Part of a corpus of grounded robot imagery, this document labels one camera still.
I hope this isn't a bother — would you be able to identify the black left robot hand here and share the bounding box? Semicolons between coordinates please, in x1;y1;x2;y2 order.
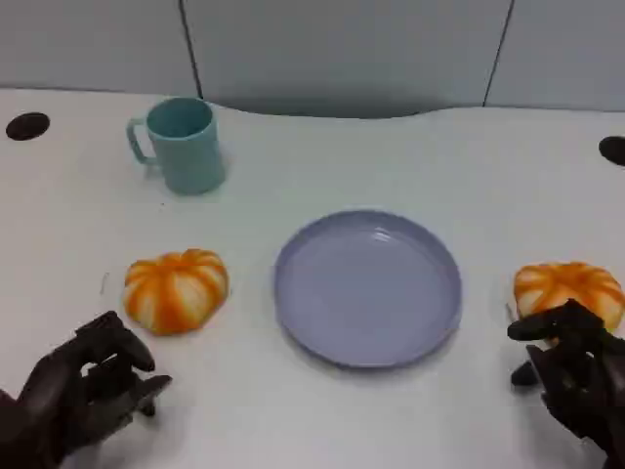
0;310;173;469

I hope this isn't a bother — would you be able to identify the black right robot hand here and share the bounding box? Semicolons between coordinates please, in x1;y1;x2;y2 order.
507;298;625;469

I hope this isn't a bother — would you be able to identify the orange and white toy bread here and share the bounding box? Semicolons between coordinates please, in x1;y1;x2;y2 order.
507;261;625;346
122;248;230;336

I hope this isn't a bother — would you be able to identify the lilac plate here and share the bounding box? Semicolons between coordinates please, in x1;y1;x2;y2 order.
272;209;463;369

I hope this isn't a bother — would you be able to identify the pale green mug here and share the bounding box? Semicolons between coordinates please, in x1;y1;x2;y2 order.
126;96;229;196

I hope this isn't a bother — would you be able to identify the black table cable hole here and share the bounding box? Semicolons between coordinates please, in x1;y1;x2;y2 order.
598;135;625;167
5;111;51;142

